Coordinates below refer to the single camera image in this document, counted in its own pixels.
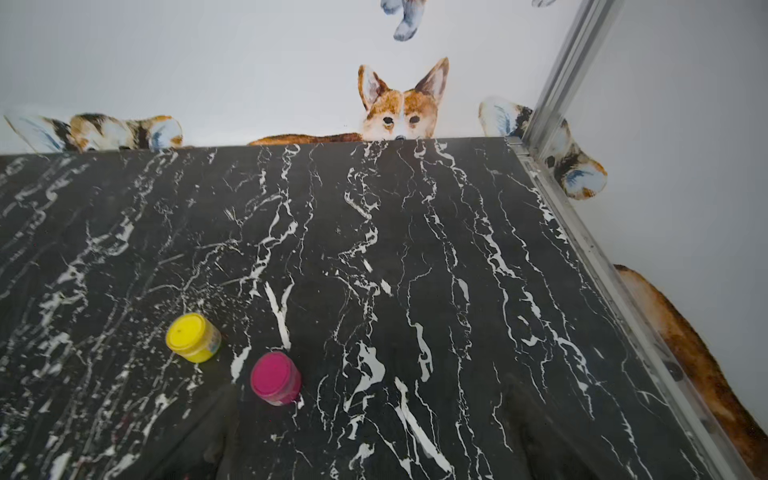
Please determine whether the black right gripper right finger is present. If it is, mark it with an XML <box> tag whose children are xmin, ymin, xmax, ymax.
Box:
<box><xmin>501</xmin><ymin>374</ymin><xmax>599</xmax><ymax>479</ymax></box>

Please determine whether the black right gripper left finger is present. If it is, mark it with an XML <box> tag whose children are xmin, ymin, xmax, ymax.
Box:
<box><xmin>137</xmin><ymin>385</ymin><xmax>239</xmax><ymax>479</ymax></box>

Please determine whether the magenta paint jar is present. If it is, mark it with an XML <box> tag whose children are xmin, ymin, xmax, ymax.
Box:
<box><xmin>249</xmin><ymin>351</ymin><xmax>302</xmax><ymax>406</ymax></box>

